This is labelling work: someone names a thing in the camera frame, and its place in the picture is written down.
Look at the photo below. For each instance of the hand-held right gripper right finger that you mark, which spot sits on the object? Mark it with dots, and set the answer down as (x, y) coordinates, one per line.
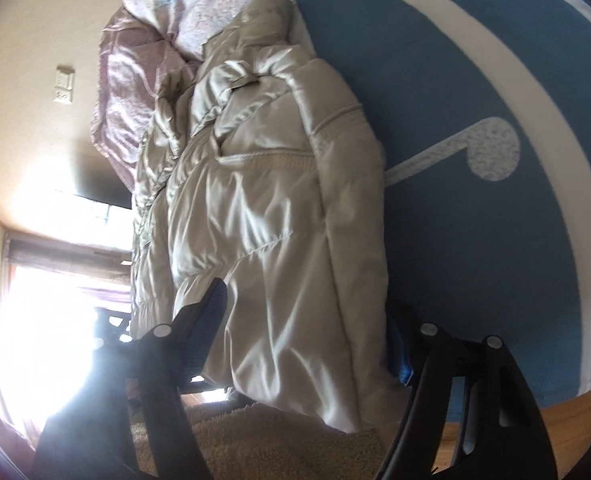
(404, 357)

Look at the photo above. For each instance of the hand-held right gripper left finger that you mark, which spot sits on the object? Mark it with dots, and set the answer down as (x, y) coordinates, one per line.
(206, 321)

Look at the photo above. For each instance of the beige puffer jacket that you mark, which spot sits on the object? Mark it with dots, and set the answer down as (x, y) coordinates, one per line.
(265, 220)

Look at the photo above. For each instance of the dark chair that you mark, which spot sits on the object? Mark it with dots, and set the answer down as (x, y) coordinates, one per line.
(112, 327)

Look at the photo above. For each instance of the beige shaggy rug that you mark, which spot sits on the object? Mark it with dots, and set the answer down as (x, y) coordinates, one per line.
(275, 447)

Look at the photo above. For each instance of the brown window blind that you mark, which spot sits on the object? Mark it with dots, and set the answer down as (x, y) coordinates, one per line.
(60, 256)

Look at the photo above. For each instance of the pink floral duvet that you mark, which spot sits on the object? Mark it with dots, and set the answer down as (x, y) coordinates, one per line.
(140, 75)

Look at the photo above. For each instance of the blue white striped bed sheet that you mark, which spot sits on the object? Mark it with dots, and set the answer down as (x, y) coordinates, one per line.
(455, 85)

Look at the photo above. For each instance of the white wall socket plate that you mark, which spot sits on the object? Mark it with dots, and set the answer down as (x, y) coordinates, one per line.
(62, 97)

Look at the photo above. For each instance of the white wall switch plate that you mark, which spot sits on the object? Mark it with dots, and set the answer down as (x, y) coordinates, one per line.
(65, 78)

